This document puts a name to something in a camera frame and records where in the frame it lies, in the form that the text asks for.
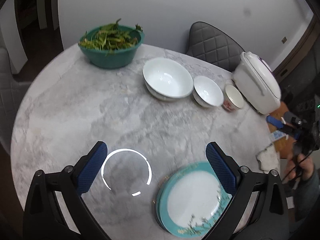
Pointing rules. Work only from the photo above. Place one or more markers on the small gold-rimmed patterned bowl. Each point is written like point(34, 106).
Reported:
point(233, 99)

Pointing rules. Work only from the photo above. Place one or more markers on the green leafy vegetables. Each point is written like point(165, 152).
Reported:
point(112, 37)

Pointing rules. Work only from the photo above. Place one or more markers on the white rice cooker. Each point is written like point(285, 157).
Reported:
point(254, 79)

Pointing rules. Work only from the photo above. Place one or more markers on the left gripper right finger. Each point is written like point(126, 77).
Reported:
point(269, 218)

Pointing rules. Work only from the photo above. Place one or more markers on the teal rimmed plate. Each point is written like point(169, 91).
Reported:
point(191, 201)

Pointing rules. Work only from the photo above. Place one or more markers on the person's right hand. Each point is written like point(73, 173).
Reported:
point(305, 163)

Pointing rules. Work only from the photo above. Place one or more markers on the large white bowl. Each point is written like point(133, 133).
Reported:
point(167, 80)

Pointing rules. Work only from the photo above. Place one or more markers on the medium white bowl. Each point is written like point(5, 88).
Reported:
point(207, 93)

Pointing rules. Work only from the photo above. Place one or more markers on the grey quilted chair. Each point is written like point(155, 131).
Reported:
point(212, 45)

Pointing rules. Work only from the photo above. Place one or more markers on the white cloth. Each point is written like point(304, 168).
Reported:
point(268, 159)

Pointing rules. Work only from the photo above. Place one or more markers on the teal plastic basin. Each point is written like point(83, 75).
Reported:
point(115, 60)

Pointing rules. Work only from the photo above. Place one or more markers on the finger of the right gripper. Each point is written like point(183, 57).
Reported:
point(275, 122)

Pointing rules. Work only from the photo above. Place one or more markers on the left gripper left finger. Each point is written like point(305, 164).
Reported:
point(43, 218)

